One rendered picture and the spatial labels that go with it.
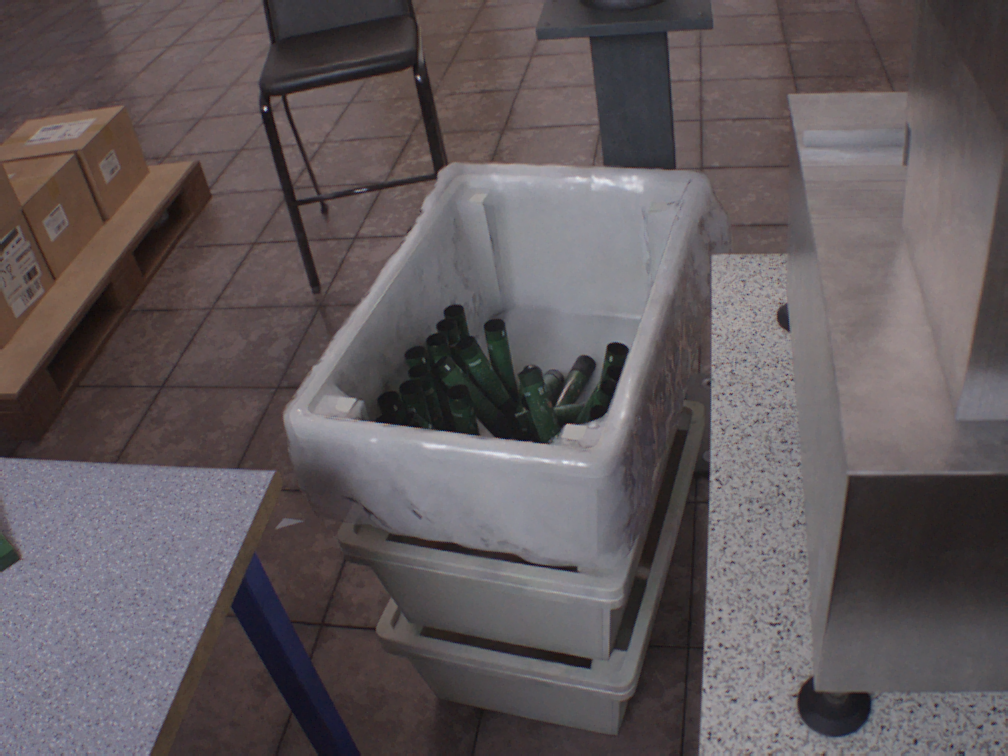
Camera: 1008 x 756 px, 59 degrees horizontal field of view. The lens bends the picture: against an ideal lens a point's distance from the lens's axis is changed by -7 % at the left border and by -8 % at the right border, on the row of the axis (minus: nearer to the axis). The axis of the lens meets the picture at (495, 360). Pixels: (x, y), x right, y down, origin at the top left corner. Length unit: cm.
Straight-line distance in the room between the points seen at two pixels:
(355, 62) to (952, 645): 199
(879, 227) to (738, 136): 242
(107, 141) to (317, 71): 99
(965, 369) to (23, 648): 82
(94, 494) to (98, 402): 152
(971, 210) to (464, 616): 104
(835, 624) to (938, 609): 7
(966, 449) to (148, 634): 69
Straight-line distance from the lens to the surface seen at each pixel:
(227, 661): 185
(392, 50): 239
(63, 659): 94
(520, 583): 123
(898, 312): 65
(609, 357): 129
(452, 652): 144
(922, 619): 65
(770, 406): 97
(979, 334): 54
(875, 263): 69
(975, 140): 53
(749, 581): 83
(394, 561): 129
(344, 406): 118
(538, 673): 140
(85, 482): 110
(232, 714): 178
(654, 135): 159
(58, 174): 296
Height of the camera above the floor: 141
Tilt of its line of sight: 38 degrees down
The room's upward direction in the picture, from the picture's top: 11 degrees counter-clockwise
